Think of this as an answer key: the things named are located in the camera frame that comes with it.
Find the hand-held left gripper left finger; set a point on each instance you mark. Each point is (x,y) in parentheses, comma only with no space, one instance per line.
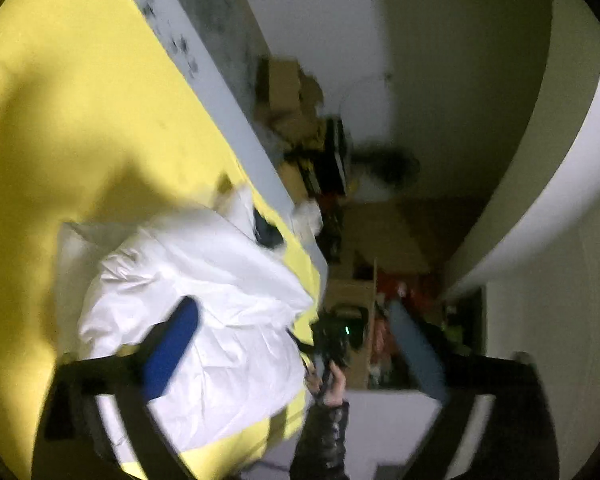
(172,345)

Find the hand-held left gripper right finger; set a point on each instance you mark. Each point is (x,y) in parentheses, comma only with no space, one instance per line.
(417,355)

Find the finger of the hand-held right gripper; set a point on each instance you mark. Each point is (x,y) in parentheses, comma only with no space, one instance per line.
(301,343)

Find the white puffer jacket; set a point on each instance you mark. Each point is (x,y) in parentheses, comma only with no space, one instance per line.
(220,280)

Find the person's right forearm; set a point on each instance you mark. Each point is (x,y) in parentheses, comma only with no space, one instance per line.
(320,442)

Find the person's right hand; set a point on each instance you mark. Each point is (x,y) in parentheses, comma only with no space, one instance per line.
(332,387)

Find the red bag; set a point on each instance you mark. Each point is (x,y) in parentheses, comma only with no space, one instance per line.
(400,290)

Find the black box with yellow print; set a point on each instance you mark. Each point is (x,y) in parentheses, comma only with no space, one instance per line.
(330,160)

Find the black standing fan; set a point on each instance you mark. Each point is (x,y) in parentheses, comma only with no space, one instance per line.
(390,165)

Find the yellow table mat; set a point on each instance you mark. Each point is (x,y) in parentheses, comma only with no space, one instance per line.
(80,110)

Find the grey rug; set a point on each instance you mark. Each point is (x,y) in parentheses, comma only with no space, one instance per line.
(215,10)

